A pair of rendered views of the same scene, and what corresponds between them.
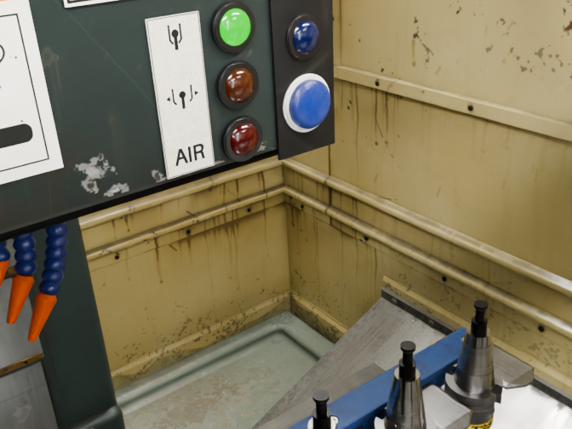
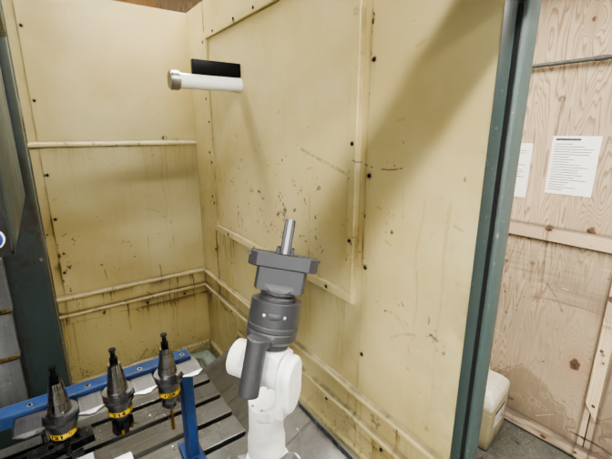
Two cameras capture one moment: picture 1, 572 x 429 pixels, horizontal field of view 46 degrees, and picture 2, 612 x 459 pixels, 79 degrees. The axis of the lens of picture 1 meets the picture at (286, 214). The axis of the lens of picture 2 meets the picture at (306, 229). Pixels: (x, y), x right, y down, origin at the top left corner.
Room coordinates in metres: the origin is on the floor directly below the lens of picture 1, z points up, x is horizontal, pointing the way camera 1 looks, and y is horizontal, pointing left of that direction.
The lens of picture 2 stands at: (-0.19, -0.54, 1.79)
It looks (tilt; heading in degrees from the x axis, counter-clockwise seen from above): 15 degrees down; 0
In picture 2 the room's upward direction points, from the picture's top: straight up
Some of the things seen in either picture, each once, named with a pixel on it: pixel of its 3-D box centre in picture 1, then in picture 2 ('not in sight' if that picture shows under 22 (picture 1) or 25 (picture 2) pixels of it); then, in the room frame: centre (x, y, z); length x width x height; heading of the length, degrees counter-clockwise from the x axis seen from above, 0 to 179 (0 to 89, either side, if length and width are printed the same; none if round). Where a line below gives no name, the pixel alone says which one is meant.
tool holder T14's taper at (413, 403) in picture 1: (405, 399); (116, 376); (0.53, -0.11, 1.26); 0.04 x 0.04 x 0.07
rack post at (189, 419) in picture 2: not in sight; (188, 410); (0.67, -0.21, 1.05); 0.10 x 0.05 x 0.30; 35
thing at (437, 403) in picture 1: (440, 410); (144, 384); (0.56, -0.16, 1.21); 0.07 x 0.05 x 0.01; 35
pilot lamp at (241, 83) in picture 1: (238, 85); not in sight; (0.37, 0.02, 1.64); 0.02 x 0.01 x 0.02; 125
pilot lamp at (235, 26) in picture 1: (234, 26); not in sight; (0.37, 0.02, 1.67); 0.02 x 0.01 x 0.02; 125
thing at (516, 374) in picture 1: (503, 368); (190, 368); (0.62, -0.25, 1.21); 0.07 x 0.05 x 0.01; 35
